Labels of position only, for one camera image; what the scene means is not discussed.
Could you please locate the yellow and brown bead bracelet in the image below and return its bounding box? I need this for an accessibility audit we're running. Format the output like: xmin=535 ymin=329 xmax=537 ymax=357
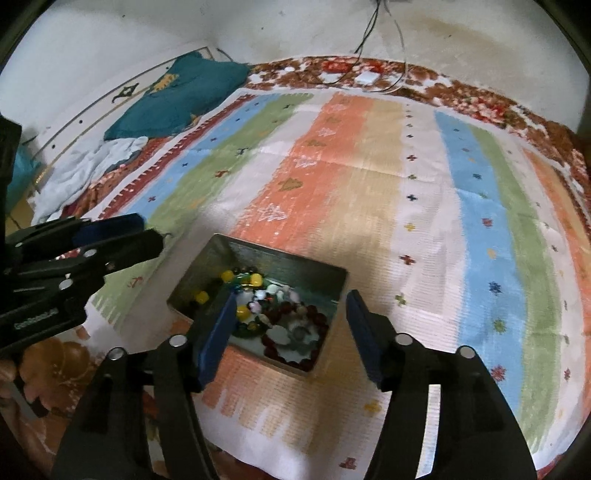
xmin=193 ymin=265 xmax=267 ymax=333

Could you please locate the multicolour glass bead bracelet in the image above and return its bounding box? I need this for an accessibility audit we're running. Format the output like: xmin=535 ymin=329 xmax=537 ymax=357
xmin=230 ymin=271 xmax=297 ymax=338

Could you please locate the white pink charm bracelet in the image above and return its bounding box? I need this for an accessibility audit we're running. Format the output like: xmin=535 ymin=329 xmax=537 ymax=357
xmin=239 ymin=283 xmax=320 ymax=358

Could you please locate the red bead bracelet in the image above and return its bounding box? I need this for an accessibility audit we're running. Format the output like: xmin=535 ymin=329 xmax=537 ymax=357
xmin=260 ymin=301 xmax=330 ymax=374

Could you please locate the metal tin box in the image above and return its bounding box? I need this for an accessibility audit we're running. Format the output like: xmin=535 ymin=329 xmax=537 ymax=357
xmin=167 ymin=234 xmax=348 ymax=377

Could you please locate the left human hand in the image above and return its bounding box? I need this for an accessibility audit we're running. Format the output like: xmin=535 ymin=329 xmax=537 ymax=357
xmin=0 ymin=359 xmax=30 ymax=415

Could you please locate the white crumpled cloth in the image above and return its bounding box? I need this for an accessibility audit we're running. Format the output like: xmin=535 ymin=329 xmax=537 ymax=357
xmin=30 ymin=136 xmax=148 ymax=225

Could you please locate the teal pillow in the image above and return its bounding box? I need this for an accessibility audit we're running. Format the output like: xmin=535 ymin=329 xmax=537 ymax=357
xmin=103 ymin=51 xmax=249 ymax=141

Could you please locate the striped colourful woven mat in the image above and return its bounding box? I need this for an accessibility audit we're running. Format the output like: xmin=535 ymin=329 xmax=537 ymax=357
xmin=92 ymin=90 xmax=590 ymax=472

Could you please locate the white charger adapter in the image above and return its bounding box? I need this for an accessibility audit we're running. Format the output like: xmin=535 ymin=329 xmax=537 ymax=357
xmin=355 ymin=70 xmax=381 ymax=86

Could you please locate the white power cable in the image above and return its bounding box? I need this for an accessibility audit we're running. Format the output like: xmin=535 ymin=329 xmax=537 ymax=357
xmin=368 ymin=0 xmax=410 ymax=96

